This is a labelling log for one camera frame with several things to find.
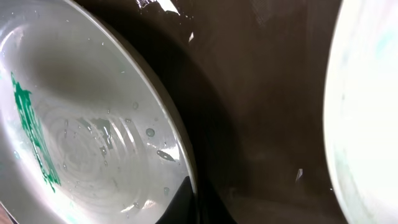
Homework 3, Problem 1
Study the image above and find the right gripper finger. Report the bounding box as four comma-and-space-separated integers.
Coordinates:
156, 176, 199, 224

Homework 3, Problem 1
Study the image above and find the light blue plate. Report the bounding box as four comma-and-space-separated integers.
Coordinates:
1, 1, 197, 223

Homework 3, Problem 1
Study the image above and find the white plate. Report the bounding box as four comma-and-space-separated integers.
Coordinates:
323, 0, 397, 223

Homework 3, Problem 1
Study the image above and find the dark brown serving tray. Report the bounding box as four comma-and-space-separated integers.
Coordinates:
81, 0, 345, 223

